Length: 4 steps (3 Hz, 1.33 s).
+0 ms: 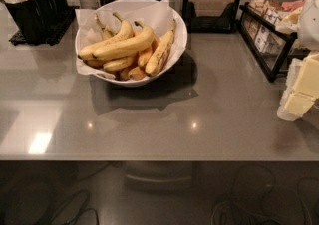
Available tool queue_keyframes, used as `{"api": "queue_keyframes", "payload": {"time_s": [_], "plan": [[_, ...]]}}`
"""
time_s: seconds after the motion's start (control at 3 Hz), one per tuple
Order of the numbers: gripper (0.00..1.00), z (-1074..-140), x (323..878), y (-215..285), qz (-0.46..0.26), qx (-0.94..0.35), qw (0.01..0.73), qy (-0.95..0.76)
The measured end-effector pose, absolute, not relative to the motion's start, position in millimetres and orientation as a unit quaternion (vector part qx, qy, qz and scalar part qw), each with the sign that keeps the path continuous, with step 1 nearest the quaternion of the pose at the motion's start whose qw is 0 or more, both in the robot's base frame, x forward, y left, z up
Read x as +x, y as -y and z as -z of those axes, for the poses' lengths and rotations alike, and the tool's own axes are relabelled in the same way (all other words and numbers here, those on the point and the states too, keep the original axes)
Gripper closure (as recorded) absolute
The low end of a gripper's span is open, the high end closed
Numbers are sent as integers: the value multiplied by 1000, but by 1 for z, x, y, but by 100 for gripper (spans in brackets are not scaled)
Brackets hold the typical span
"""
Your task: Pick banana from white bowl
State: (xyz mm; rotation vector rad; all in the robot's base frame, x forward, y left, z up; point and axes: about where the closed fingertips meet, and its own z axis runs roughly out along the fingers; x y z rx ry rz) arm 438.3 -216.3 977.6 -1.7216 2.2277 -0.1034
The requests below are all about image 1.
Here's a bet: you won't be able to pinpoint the black cutlery holder front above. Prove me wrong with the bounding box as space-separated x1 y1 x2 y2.
4 0 48 44

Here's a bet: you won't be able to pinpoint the black floor cable right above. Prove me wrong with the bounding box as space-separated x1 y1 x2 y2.
210 163 319 225

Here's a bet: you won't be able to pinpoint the orange fruit front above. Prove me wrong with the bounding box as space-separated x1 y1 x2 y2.
128 67 146 81

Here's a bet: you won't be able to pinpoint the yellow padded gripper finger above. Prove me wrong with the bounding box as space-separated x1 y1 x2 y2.
277 89 316 121

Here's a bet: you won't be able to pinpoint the black napkin dispenser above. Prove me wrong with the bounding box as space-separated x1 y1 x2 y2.
182 0 239 33

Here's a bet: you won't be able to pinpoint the spotted right banana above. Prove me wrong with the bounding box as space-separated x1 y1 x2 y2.
145 20 176 77

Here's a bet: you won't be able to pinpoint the rear yellow banana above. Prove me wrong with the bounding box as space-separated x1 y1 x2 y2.
78 12 133 59

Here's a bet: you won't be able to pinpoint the small back banana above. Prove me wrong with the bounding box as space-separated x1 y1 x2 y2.
95 15 115 40

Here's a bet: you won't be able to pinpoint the large front yellow banana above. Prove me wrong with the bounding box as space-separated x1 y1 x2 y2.
93 21 155 60

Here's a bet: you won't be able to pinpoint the white paper bowl liner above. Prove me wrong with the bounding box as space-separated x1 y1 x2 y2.
75 0 188 81

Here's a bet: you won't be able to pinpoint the black rubber mat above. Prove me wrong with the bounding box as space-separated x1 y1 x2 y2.
9 6 76 46

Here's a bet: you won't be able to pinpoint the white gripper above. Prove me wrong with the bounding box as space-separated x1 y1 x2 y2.
286 0 319 99

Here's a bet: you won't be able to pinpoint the white bowl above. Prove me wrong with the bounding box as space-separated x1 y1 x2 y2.
74 0 188 88

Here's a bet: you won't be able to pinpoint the sweetener packets in rack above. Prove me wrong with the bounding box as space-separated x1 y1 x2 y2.
243 0 306 54

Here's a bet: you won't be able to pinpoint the black floor cable left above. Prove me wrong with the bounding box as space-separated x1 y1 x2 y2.
6 161 113 225

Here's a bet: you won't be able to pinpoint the small lower yellow banana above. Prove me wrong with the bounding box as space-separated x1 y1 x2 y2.
103 56 135 72

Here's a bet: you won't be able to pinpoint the orange fruit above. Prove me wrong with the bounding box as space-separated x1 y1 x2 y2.
138 47 153 68
128 67 146 81

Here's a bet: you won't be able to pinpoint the black floor cable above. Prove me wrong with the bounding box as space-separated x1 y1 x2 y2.
6 161 113 225
210 163 319 225

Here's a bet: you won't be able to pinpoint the black wire condiment rack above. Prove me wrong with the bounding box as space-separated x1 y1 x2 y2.
238 3 309 82

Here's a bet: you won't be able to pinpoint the orange fruit middle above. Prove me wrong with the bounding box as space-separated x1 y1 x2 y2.
138 47 153 68

